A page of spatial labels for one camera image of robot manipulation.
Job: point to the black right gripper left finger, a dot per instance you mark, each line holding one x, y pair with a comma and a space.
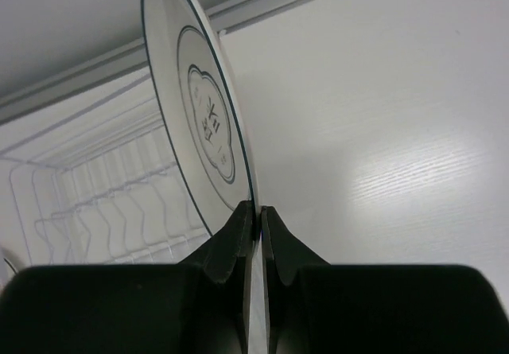
124, 308

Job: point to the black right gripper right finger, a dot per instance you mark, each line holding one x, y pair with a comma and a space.
317, 307

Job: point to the white plate with dark rim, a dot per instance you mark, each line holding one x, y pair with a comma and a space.
196, 96

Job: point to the green rimmed lettered plate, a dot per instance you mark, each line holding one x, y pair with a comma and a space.
11, 260

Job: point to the white wire dish rack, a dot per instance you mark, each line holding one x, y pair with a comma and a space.
93, 180

